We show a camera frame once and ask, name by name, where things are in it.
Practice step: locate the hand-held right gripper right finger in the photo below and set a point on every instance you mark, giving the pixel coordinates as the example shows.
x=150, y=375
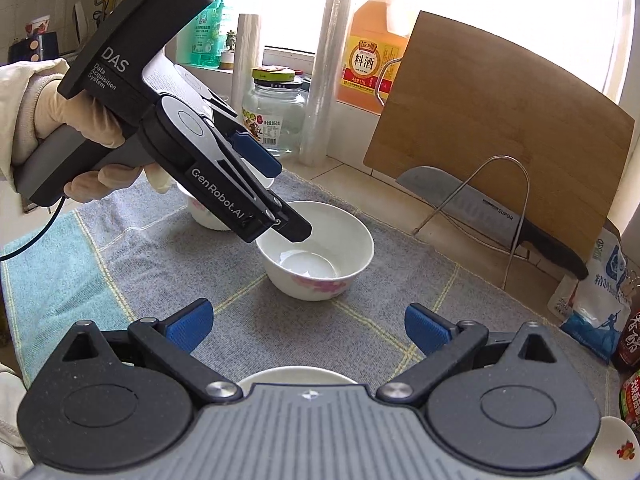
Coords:
x=425, y=327

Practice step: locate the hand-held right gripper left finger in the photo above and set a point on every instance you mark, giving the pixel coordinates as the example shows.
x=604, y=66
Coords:
x=190, y=325

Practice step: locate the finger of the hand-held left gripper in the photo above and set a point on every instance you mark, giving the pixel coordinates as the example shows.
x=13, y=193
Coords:
x=292, y=225
x=257, y=155

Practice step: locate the white pink floral bowl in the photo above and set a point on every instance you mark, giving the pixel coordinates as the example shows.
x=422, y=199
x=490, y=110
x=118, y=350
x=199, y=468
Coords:
x=340, y=240

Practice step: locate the person's left forearm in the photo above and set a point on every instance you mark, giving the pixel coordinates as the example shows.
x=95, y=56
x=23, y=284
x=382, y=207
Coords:
x=25, y=110

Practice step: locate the person's left hand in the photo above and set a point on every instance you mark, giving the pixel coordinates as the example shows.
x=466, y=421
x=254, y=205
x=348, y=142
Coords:
x=95, y=117

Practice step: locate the glass jar green lid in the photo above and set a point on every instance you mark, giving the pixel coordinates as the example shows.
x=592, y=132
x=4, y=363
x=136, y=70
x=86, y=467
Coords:
x=275, y=110

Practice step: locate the grey and teal checked towel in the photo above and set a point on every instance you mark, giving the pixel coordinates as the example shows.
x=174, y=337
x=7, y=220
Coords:
x=400, y=280

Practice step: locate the green dish soap bottle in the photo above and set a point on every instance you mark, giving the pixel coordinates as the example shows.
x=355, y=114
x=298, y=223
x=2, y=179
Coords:
x=205, y=35

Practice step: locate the floral white cup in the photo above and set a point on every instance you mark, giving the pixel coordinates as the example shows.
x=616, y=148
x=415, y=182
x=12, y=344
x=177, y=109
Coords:
x=205, y=215

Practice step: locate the small potted plant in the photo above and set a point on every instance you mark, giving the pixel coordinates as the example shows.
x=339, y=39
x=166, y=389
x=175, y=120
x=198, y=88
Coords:
x=229, y=57

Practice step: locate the large plastic wrap roll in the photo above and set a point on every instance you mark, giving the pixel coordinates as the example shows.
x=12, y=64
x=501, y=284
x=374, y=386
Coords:
x=325, y=85

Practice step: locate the small plastic wrap roll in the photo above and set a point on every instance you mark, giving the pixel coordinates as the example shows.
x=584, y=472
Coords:
x=247, y=50

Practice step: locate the white printed cup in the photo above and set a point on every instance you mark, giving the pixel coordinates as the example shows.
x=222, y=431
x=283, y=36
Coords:
x=39, y=25

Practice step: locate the black box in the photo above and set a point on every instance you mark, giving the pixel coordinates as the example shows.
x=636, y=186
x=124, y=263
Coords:
x=32, y=47

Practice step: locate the orange cooking wine jug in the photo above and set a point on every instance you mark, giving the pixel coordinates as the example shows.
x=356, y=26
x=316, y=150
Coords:
x=370, y=35

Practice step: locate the blue white salt bag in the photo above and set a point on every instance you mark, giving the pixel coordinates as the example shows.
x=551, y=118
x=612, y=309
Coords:
x=595, y=310

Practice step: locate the person's cream clothing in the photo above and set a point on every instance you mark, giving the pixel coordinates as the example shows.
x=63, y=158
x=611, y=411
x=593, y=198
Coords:
x=12, y=425

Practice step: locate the dark vinegar bottle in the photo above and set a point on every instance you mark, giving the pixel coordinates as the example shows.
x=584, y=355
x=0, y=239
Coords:
x=630, y=330

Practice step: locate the green round can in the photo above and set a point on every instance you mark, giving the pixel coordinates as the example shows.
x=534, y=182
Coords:
x=632, y=400

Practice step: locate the small white fruit print plate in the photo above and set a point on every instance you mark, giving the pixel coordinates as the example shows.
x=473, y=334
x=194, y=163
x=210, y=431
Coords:
x=617, y=440

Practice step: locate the wooden cutting board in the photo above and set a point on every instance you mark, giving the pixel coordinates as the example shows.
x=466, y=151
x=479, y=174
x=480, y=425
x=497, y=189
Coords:
x=500, y=110

